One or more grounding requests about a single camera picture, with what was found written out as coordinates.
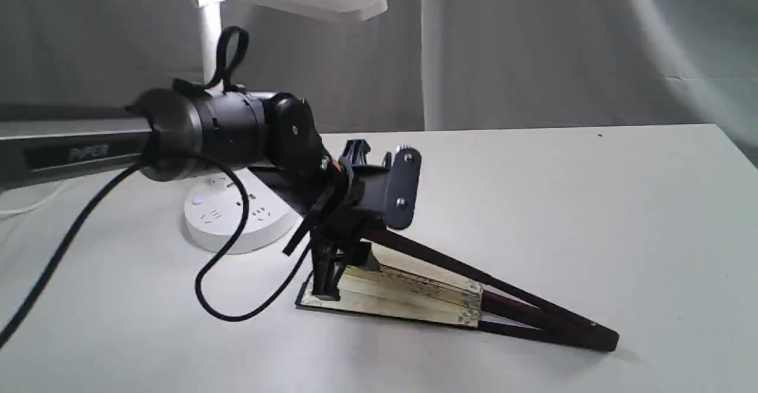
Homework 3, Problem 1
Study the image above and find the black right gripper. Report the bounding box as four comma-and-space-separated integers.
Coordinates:
266, 138, 391, 301

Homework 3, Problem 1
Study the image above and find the folding paper fan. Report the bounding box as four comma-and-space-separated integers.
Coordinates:
296, 227, 619, 353

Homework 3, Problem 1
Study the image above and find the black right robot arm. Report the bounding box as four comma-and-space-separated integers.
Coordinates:
1, 86, 420, 301

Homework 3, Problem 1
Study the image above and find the white desk lamp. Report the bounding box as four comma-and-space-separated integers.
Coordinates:
184, 0, 388, 255

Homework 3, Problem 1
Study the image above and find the grey backdrop curtain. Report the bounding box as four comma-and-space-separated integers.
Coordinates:
1, 0, 757, 163

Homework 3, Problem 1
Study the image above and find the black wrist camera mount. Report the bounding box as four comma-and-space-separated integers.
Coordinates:
339, 139, 422, 230

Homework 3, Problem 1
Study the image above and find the white power cable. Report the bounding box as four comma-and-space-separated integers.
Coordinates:
0, 180, 66, 217

